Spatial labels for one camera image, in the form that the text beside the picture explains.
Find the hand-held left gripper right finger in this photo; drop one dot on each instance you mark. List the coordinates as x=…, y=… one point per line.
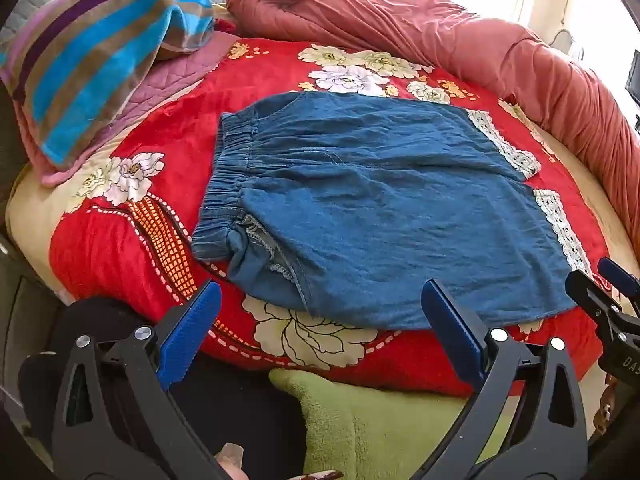
x=450, y=332

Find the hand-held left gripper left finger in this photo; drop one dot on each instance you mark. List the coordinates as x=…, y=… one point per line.
x=187, y=332

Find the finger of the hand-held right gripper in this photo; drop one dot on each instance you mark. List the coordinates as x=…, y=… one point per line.
x=600, y=305
x=620, y=280

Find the blue denim pants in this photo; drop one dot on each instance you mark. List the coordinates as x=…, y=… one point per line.
x=375, y=200

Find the person's black clothing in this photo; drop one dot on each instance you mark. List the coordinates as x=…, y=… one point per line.
x=250, y=410

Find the green towel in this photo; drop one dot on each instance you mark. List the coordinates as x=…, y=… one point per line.
x=370, y=430

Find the beige bed sheet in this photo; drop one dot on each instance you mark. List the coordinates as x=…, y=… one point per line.
x=35, y=210

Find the black monitor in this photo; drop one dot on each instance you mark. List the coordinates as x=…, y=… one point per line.
x=635, y=77

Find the red floral blanket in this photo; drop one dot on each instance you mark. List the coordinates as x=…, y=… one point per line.
x=150, y=120

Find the pink quilted pillow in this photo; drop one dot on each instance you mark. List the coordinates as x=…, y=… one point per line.
x=155, y=90

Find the striped towel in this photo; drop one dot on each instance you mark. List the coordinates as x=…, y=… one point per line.
x=85, y=65

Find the red-pink duvet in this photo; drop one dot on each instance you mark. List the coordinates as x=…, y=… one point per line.
x=450, y=30

